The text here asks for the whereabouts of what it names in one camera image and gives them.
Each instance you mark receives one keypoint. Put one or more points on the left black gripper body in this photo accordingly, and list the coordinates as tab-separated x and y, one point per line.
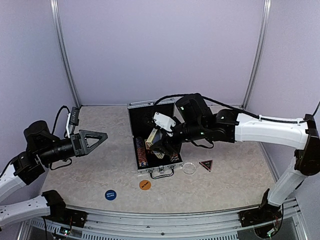
78	151

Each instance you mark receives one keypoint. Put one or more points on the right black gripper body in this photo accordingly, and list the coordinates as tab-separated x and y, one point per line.
176	146

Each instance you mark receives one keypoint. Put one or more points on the blue playing card box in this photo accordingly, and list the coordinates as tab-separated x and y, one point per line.
154	132

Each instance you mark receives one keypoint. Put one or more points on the aluminium poker chip case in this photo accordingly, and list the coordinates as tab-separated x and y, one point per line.
152	162

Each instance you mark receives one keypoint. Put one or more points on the clear round dealer button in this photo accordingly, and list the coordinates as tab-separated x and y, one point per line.
189	168

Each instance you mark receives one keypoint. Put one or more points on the black pink triangular button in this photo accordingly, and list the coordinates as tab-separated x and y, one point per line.
207	164

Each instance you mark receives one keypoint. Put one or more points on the orange big blind button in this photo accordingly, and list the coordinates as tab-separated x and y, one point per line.
145	185

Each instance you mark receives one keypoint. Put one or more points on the blue small blind button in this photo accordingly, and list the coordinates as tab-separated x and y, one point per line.
110	195

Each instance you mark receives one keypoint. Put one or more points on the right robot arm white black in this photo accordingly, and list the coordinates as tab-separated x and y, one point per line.
232	125

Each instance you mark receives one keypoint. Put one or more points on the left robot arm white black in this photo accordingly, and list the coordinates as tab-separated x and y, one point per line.
43	148

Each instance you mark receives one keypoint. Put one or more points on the chip row in case back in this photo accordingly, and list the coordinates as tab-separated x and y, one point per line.
174	158

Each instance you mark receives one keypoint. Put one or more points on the chip row in case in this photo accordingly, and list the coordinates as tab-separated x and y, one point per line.
174	158
141	152

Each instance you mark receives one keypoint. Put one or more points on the chip row in case front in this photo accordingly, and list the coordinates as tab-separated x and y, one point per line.
141	152

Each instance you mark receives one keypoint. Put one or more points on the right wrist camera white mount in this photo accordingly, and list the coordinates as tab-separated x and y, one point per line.
161	122

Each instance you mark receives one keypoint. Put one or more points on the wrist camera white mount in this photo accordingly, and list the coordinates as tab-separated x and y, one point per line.
72	121
161	122

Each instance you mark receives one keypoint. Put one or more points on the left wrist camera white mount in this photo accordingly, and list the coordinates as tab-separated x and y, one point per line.
72	121

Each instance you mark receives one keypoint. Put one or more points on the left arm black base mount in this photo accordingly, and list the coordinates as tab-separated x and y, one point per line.
70	217

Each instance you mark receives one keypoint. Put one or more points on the aluminium front rail frame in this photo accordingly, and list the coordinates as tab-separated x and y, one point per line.
212	225

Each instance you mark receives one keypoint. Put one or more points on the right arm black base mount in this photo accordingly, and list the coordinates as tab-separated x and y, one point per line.
255	216

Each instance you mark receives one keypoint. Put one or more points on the right aluminium corner post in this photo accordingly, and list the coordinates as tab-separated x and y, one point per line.
258	53

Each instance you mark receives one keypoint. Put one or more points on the aluminium corner post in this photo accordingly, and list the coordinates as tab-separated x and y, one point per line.
258	53
54	5

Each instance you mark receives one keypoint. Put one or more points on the left aluminium corner post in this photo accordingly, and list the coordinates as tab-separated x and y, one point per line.
54	5

